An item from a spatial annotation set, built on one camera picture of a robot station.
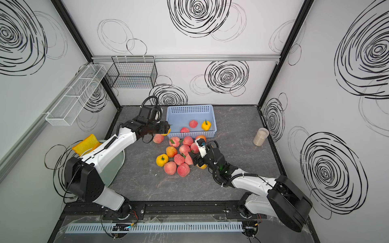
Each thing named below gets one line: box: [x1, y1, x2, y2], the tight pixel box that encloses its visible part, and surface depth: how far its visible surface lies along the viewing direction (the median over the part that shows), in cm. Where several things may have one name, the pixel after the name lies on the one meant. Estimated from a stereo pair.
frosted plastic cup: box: [253, 127, 270, 147], surface depth 95 cm
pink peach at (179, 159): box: [173, 153, 185, 166], surface depth 88 cm
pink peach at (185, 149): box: [179, 144, 191, 157], surface depth 92 cm
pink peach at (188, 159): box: [184, 153, 193, 166], surface depth 88 cm
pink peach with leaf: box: [168, 136, 181, 148], surface depth 96 cm
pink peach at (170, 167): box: [163, 160, 177, 176], surface depth 85 cm
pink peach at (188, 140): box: [182, 135, 194, 147], surface depth 96 cm
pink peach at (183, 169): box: [176, 162, 190, 178], surface depth 84 cm
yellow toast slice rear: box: [71, 134, 103, 157], surface depth 75 cm
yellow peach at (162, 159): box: [156, 153, 169, 168], surface depth 88 cm
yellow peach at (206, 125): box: [201, 118, 212, 132], surface depth 104 cm
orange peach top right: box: [195, 134, 207, 142], surface depth 98 cm
